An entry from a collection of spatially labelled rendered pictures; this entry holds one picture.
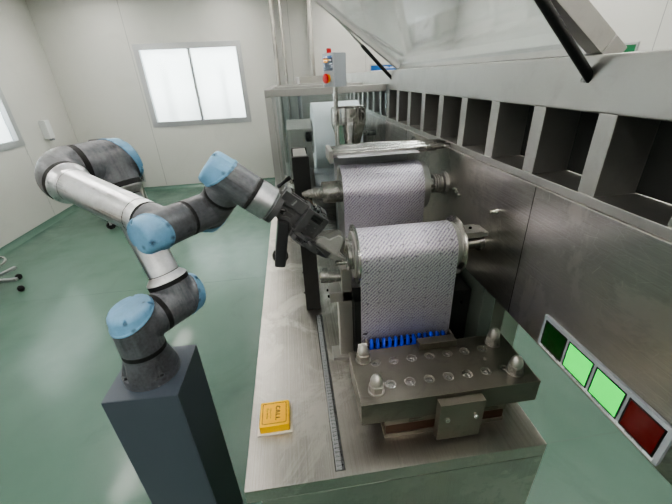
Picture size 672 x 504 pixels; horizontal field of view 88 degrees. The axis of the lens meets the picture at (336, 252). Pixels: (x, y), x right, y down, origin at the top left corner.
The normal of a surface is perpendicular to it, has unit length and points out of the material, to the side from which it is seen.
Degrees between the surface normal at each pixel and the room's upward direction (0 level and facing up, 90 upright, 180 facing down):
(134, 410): 90
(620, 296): 90
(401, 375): 0
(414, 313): 90
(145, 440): 90
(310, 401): 0
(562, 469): 0
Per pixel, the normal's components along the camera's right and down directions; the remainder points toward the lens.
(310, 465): -0.04, -0.89
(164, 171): 0.13, 0.44
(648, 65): -0.99, 0.10
